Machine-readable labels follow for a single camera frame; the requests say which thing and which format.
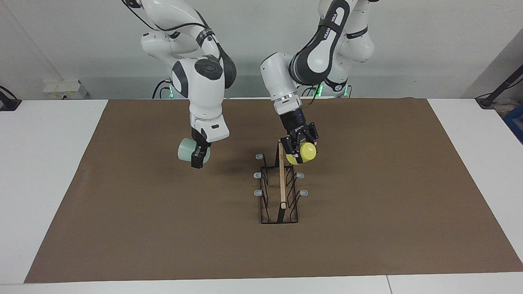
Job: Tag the black clamp mount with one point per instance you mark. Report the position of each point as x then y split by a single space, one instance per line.
8 104

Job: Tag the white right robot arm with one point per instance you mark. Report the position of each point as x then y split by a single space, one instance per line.
204 94

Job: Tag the pale green plastic cup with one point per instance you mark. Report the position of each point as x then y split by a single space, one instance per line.
184 150

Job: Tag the white power strip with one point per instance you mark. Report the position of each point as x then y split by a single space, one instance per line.
63 90

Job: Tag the black stand pole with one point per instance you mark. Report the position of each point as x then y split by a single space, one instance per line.
500 87

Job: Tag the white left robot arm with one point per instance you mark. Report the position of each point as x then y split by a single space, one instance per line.
282 77

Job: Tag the brown table mat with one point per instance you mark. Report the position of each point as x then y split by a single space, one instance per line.
204 245

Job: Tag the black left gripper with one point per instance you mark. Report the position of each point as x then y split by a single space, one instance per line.
294 124

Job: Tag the yellow plastic cup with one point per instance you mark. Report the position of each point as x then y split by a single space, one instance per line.
308 152

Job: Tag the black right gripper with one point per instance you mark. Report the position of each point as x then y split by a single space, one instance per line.
201 141

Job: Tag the blue crate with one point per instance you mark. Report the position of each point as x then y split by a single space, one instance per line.
515 122

